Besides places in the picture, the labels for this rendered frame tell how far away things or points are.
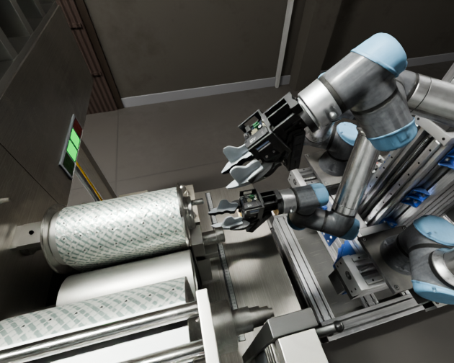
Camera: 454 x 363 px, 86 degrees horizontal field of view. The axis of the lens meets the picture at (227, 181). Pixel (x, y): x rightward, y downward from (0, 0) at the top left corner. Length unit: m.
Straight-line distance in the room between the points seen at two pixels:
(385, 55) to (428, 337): 1.86
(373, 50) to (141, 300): 0.47
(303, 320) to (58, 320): 0.28
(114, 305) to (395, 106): 0.50
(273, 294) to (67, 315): 0.62
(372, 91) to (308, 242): 1.40
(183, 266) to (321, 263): 1.29
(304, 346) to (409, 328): 1.79
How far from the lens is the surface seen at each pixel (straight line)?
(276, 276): 0.88
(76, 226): 0.55
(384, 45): 0.46
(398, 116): 0.50
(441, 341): 2.16
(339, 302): 1.68
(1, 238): 0.62
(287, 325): 0.29
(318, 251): 1.75
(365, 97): 0.46
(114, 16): 2.95
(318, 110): 0.44
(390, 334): 2.00
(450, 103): 0.65
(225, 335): 0.36
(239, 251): 0.90
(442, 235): 1.00
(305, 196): 0.75
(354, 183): 0.82
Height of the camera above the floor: 1.72
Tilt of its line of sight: 51 degrees down
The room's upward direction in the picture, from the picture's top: straight up
